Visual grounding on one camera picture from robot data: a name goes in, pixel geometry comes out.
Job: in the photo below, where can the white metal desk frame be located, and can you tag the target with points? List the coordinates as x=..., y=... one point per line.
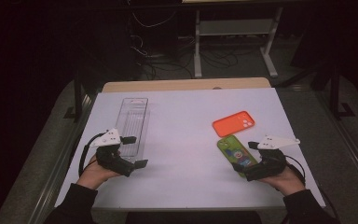
x=236, y=27

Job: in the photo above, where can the person's left hand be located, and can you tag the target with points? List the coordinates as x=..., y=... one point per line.
x=94, y=174

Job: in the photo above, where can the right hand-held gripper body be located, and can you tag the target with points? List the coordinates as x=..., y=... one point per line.
x=270, y=166

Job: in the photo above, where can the clear plastic rack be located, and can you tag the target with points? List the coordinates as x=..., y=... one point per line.
x=133, y=121

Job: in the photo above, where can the person's right hand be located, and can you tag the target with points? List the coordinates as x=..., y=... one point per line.
x=282, y=182

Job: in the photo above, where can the grey metal rail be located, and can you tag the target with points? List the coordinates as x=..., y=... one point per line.
x=61, y=161
x=351, y=146

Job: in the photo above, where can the green phone case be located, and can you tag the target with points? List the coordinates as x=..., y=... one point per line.
x=234, y=152

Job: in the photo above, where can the black metal stand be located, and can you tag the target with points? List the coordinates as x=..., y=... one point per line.
x=334, y=93
x=77, y=99

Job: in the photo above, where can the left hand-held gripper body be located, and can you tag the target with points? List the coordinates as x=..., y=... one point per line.
x=112, y=160

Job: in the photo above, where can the wooden table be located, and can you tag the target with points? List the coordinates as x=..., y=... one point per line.
x=183, y=84

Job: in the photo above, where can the orange phone case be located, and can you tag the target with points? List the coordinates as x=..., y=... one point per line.
x=230, y=124

